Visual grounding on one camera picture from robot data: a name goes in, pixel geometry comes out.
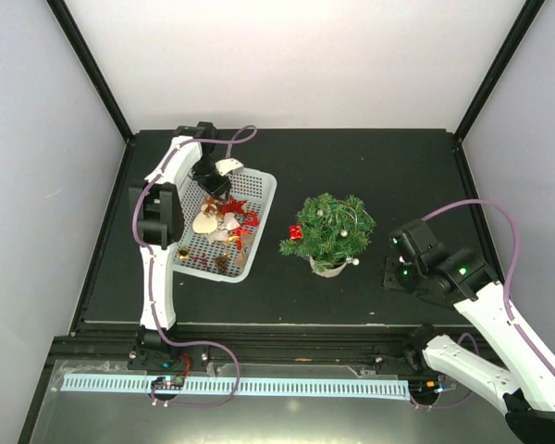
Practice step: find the brown pine cone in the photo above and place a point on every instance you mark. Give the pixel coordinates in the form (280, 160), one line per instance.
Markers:
(222, 263)

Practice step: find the white perforated plastic basket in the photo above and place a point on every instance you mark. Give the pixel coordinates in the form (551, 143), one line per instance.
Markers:
(258, 189)

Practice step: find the cream heart ornament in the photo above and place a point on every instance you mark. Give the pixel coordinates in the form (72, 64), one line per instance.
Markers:
(204, 223)

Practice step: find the gold bell ornament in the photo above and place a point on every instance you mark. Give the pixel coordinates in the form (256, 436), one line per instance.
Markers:
(183, 254)

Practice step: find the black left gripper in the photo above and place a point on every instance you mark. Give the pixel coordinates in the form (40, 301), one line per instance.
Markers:
(216, 189)

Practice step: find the small green christmas tree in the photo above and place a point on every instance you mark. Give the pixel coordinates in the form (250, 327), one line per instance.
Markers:
(334, 230)

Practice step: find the burlap bow ornament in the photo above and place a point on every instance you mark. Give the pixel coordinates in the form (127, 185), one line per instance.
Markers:
(246, 241)

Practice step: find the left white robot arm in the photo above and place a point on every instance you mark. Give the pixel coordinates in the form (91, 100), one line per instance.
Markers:
(157, 221)

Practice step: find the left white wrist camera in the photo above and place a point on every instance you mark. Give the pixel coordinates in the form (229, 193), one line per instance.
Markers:
(228, 165)

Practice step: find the brown ribbon bow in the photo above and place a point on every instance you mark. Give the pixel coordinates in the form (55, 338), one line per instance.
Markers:
(210, 207)

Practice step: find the red berry sprig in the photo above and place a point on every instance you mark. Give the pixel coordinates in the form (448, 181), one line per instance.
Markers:
(200, 259)

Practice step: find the white tree pot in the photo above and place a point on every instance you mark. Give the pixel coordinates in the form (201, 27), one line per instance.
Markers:
(326, 270)

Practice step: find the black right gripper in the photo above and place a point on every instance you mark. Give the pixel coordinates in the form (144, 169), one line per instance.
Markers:
(389, 276)

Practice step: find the red gift box ornament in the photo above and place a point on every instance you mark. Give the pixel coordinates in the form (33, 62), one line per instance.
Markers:
(295, 232)

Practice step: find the white slotted cable duct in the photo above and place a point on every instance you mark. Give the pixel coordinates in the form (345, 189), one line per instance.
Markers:
(173, 386)

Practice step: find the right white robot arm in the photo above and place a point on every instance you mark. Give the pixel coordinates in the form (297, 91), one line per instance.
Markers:
(522, 388)

